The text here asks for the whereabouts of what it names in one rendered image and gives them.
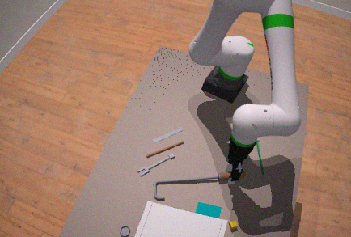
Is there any teal flat square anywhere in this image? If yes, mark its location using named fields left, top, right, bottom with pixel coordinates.
left=196, top=202, right=222, bottom=218

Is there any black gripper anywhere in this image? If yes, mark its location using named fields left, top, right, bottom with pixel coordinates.
left=226, top=149, right=248, bottom=184

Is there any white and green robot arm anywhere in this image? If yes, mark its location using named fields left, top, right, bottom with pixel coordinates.
left=188, top=0, right=301, bottom=155

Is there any tool with orange wooden handle and grey metal rod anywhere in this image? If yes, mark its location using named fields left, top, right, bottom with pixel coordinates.
left=154, top=172, right=231, bottom=200

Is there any small yellow block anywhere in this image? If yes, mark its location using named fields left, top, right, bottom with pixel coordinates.
left=229, top=220, right=238, bottom=229

